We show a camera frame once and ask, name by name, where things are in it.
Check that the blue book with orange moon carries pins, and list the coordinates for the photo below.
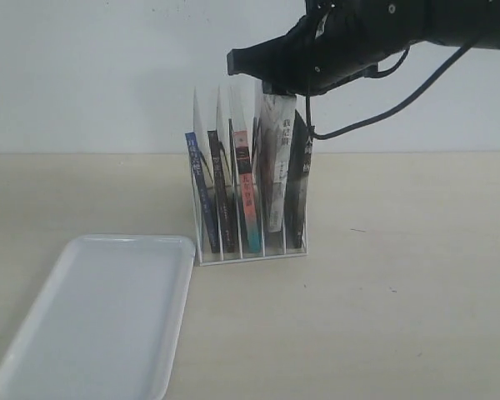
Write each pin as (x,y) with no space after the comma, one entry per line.
(202,179)

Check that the white wire book rack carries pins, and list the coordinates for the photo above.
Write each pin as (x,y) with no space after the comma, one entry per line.
(273,244)

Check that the dark brown spine book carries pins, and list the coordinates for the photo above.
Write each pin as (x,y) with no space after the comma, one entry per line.
(221,174)

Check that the black cover book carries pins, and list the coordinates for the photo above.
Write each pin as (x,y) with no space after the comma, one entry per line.
(297,181)

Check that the pink and teal spine book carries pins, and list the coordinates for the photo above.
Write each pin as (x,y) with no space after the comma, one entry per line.
(244,169)

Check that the grey white spine book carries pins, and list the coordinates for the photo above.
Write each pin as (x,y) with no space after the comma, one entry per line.
(275,120)

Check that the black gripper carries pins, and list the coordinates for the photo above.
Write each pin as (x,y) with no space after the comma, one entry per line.
(330,46)

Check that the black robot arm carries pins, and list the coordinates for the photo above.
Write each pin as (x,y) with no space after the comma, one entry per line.
(450,24)

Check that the white plastic tray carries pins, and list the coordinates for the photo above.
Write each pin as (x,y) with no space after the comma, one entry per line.
(105,324)

